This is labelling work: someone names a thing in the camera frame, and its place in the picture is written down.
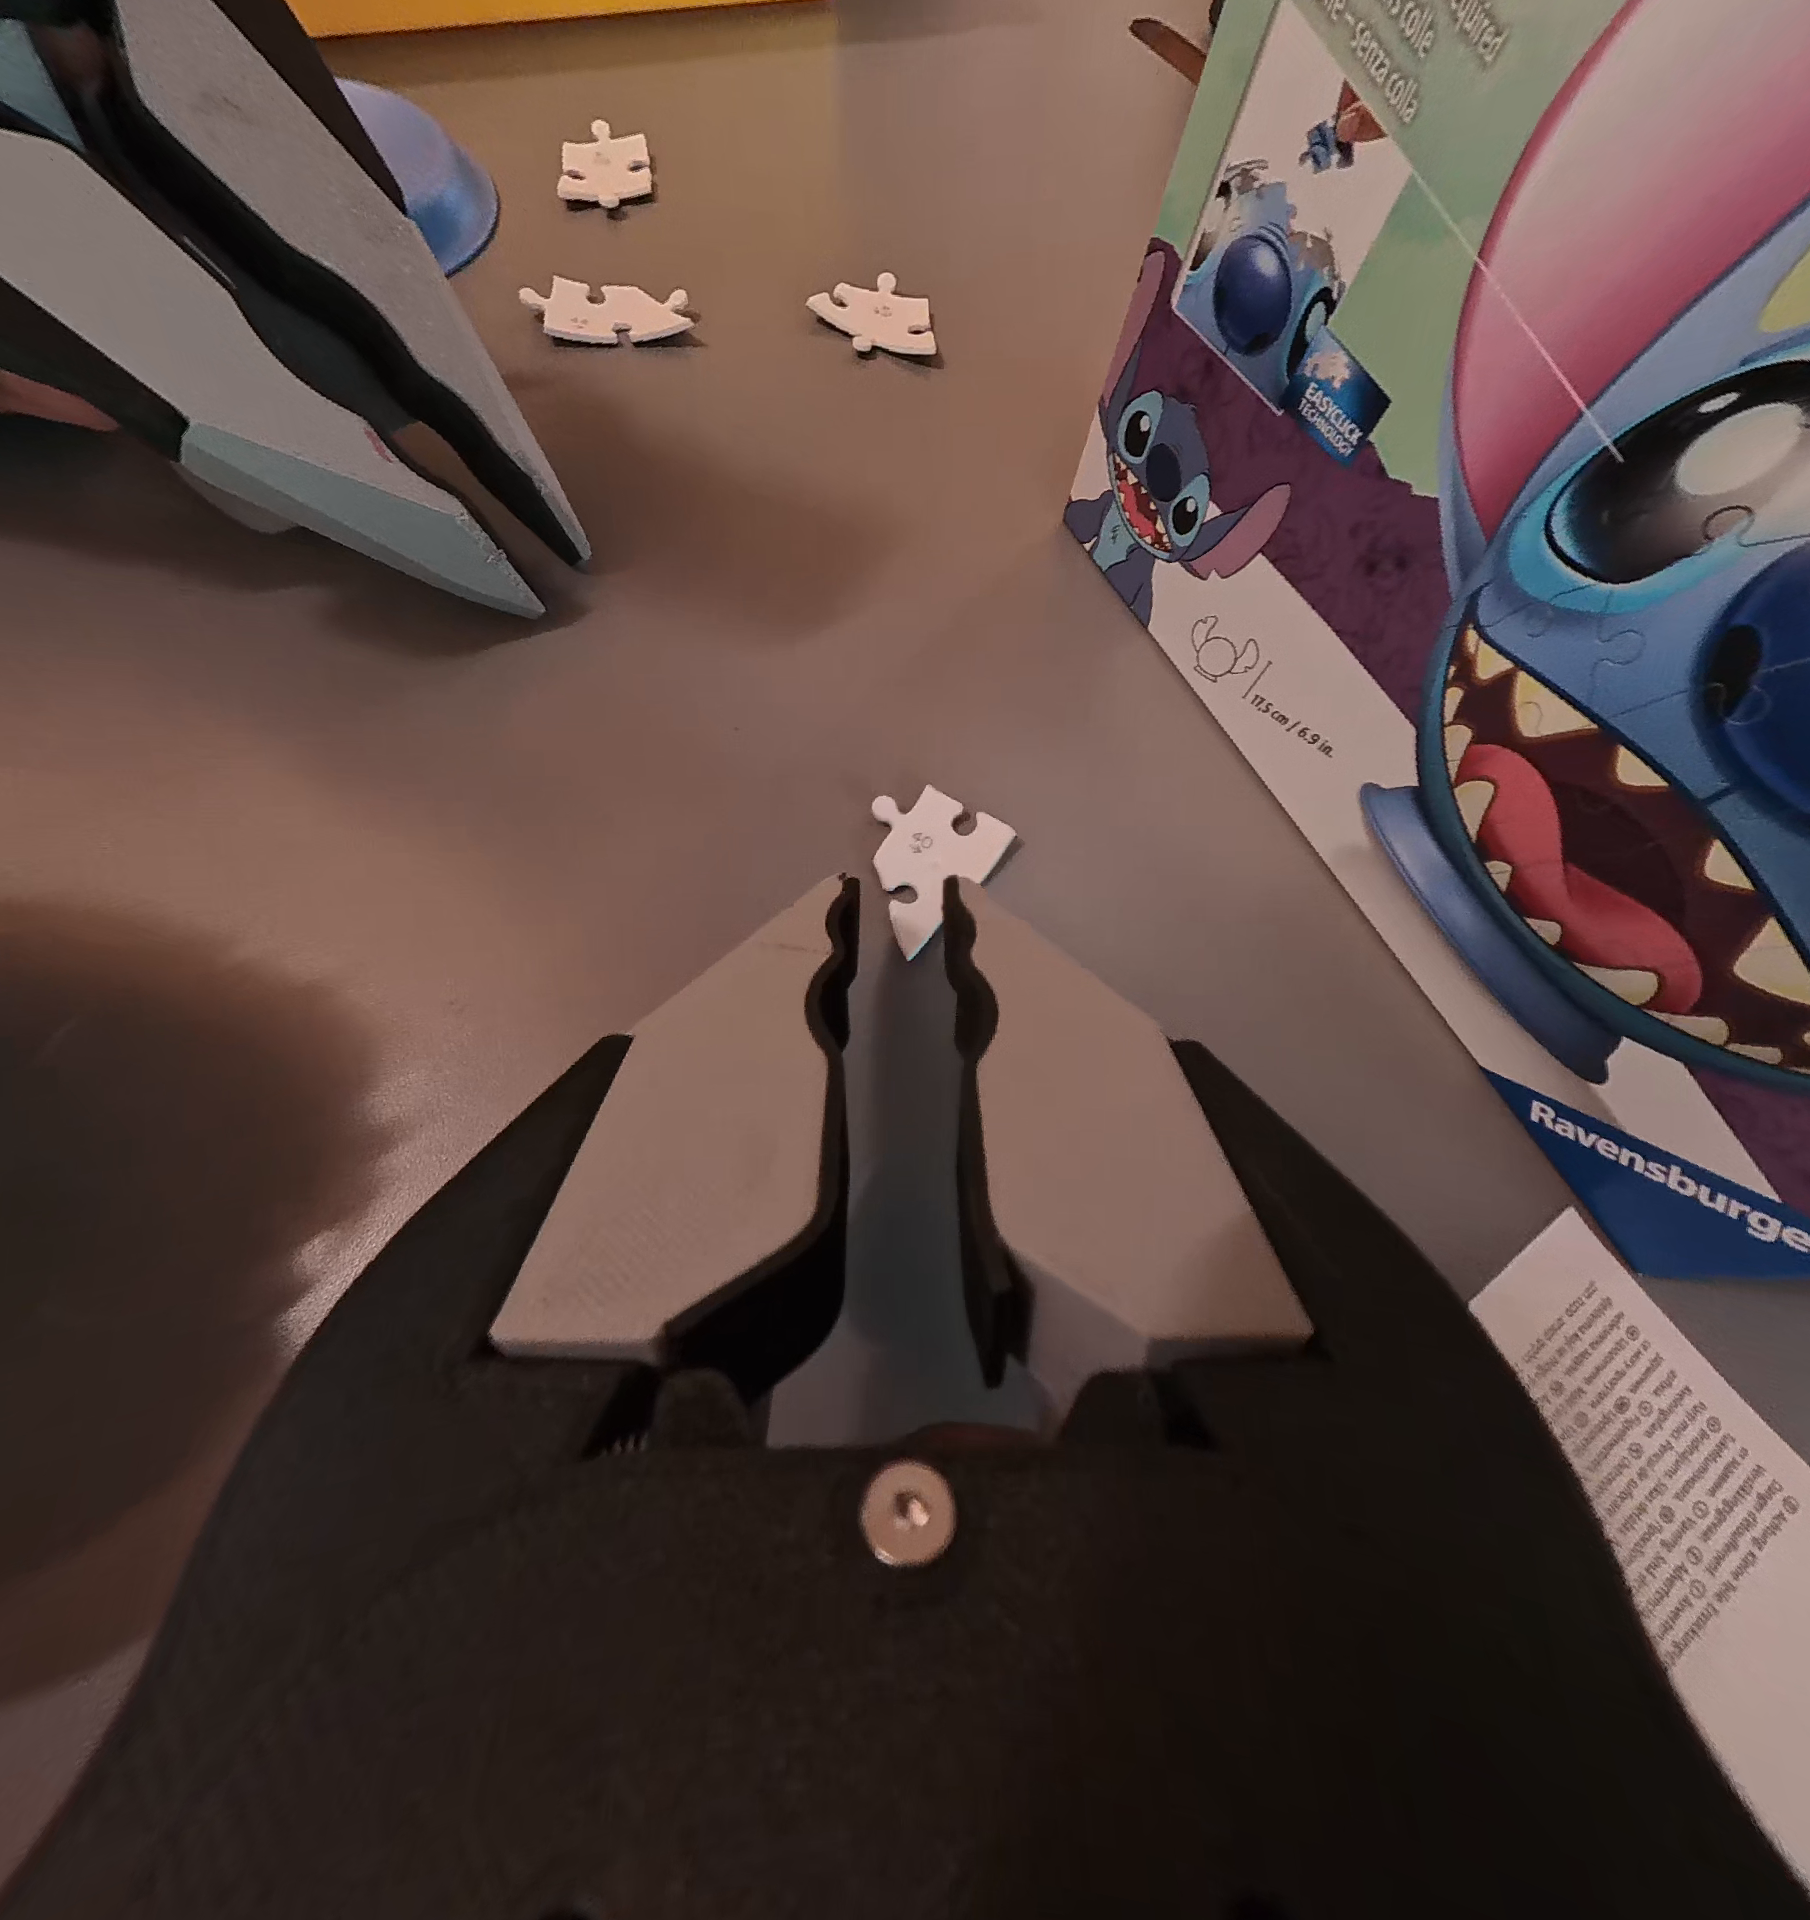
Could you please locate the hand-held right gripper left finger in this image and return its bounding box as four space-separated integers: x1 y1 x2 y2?
488 875 859 1399

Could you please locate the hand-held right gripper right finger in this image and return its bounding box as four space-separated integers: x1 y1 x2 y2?
938 876 1316 1413

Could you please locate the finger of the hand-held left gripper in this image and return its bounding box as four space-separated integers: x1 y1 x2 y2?
93 0 595 573
0 112 549 620

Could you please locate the white puzzle piece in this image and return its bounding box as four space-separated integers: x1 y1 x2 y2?
805 273 944 362
555 116 655 213
869 784 1021 962
518 275 692 350

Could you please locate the blue plastic ball stand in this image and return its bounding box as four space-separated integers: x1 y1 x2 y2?
332 75 501 280

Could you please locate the printed puzzle box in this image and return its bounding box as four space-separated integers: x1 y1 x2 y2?
1062 0 1810 1281

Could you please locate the yellow plastic bin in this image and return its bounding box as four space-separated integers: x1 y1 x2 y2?
303 0 832 40

